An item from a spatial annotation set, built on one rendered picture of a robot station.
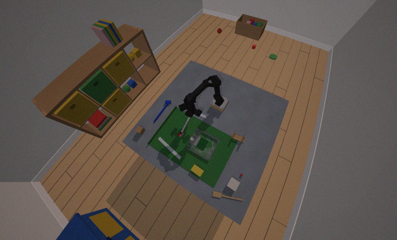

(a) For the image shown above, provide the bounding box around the brown wooden plank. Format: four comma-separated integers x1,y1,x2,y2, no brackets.
213,191,243,201

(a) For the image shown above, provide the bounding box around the blue golf putter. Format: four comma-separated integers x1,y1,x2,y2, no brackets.
154,100,171,122

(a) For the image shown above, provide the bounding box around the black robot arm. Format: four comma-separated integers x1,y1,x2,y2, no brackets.
179,75,225,117

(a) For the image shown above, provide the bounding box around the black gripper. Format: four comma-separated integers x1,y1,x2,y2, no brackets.
188,105,202,117

